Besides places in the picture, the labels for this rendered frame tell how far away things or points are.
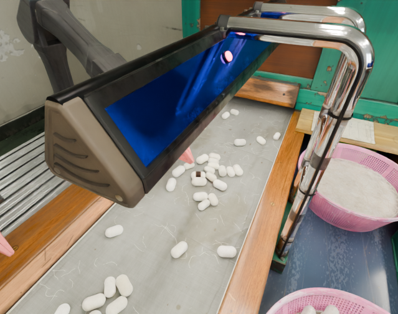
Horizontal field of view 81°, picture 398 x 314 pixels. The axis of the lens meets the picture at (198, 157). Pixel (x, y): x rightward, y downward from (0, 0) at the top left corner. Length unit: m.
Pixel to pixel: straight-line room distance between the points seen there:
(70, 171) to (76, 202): 0.40
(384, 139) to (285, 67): 0.37
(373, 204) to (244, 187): 0.30
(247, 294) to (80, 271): 0.29
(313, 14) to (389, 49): 0.48
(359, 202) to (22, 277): 0.70
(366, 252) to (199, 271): 0.38
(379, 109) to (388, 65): 0.13
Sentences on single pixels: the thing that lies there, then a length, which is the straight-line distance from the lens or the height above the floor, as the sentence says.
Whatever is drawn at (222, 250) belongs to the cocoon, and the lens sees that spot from 0.46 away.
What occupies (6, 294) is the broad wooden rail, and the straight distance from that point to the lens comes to 0.53.
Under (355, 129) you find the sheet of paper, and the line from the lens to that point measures 0.86.
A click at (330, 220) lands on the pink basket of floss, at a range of 0.66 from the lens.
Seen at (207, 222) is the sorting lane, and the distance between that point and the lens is 0.52.
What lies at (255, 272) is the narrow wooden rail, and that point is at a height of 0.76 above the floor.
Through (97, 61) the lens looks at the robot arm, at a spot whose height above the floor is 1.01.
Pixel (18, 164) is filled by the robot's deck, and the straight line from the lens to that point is 0.95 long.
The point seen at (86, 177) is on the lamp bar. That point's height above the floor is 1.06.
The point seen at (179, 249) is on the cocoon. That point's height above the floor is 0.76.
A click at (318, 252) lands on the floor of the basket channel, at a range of 0.62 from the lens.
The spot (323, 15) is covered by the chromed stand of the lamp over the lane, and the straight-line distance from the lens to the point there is 0.44.
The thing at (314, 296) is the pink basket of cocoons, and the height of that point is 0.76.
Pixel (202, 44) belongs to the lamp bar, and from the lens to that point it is 0.26.
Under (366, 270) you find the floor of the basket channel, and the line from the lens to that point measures 0.64.
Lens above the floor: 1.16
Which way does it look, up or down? 39 degrees down
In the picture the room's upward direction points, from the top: straight up
